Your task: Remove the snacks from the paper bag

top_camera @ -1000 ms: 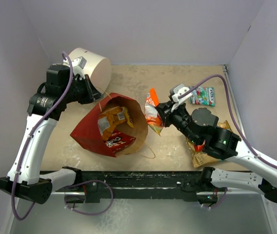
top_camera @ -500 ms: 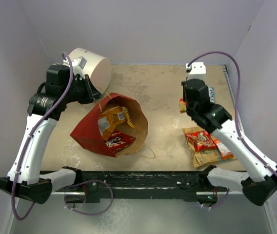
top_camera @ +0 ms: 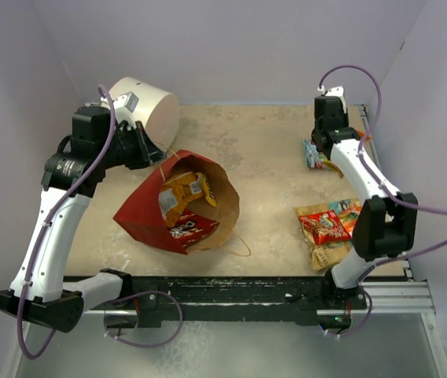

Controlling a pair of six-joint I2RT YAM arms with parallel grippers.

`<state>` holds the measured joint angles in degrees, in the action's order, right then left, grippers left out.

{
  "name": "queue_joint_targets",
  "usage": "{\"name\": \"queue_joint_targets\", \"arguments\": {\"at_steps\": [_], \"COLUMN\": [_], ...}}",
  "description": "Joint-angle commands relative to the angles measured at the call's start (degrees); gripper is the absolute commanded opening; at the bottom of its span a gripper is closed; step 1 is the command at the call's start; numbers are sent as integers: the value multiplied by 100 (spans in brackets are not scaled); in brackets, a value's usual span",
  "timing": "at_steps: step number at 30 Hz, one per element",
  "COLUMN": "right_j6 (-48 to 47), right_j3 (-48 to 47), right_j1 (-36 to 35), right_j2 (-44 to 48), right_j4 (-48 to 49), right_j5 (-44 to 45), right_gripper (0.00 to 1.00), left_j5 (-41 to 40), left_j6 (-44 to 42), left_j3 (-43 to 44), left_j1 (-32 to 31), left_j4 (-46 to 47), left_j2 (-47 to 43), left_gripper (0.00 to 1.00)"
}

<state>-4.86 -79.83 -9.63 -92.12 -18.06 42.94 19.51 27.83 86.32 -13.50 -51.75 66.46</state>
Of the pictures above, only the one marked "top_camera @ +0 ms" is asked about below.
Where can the red paper bag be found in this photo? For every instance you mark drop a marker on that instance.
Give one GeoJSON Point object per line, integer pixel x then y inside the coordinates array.
{"type": "Point", "coordinates": [140, 215]}

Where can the red Doritos bag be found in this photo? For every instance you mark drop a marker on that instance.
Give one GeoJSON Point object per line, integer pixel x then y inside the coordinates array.
{"type": "Point", "coordinates": [192, 228]}

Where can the yellow M&M's packet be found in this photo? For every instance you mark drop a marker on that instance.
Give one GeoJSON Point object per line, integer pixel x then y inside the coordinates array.
{"type": "Point", "coordinates": [205, 187]}

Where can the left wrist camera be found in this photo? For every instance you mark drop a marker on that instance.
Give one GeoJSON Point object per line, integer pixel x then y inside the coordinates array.
{"type": "Point", "coordinates": [125, 104]}

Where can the gold chips bag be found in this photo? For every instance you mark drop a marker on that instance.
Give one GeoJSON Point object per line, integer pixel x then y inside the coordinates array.
{"type": "Point", "coordinates": [328, 255]}

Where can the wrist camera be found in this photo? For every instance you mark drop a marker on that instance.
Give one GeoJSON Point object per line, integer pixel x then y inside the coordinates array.
{"type": "Point", "coordinates": [332, 91]}
{"type": "Point", "coordinates": [125, 104]}

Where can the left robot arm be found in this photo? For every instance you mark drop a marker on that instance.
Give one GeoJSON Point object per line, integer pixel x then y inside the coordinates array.
{"type": "Point", "coordinates": [101, 139]}

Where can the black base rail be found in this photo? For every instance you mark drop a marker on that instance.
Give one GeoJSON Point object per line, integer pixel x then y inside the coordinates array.
{"type": "Point", "coordinates": [293, 299]}

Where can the orange Fox's candy bag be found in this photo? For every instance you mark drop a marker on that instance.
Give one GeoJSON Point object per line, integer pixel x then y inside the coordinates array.
{"type": "Point", "coordinates": [364, 136]}

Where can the white cylinder container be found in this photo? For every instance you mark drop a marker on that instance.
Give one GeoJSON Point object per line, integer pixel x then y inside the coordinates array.
{"type": "Point", "coordinates": [158, 110]}

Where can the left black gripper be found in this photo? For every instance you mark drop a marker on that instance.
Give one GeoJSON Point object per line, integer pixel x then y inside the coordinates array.
{"type": "Point", "coordinates": [147, 152]}

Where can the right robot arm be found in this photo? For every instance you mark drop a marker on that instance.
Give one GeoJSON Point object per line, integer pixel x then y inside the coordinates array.
{"type": "Point", "coordinates": [386, 225]}

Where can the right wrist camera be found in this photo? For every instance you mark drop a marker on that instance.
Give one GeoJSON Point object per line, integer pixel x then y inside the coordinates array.
{"type": "Point", "coordinates": [332, 91]}

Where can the teal candy packet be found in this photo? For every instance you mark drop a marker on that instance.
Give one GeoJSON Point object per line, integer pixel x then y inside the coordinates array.
{"type": "Point", "coordinates": [313, 158]}

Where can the colourful candy packet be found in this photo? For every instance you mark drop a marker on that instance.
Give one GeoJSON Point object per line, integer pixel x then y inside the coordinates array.
{"type": "Point", "coordinates": [326, 164]}

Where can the orange yellow snack bag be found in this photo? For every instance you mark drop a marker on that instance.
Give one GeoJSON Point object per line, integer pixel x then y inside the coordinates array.
{"type": "Point", "coordinates": [176, 193]}

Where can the red snack packet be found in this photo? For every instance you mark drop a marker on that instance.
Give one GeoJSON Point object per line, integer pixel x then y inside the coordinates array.
{"type": "Point", "coordinates": [325, 227]}

